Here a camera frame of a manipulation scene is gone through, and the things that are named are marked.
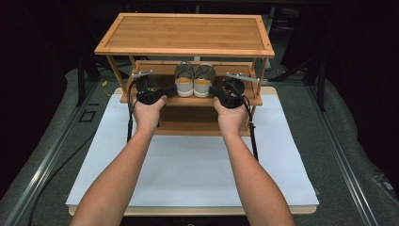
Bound person's left hand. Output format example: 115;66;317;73
133;94;169;133

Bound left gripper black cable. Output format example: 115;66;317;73
126;79;139;144

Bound black floor cable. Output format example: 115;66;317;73
27;133;97;226

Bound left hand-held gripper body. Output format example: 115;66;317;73
131;70;168;105

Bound wooden three-tier shoe rack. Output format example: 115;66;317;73
93;12;276;137

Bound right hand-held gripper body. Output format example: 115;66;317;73
217;73;261;109

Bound black metal stand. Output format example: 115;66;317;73
76;53;88;107
315;59;326;111

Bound person's right hand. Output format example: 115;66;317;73
214;96;249;136

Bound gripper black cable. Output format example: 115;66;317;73
126;79;139;144
242;94;260;163

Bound metal floor rail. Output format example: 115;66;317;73
3;81;99;226
305;84;380;226

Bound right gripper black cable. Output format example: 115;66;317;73
242;94;260;163

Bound white grey sneaker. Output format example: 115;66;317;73
173;61;196;98
193;62;216;99

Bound white table cover sheet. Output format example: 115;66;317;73
65;92;320;208

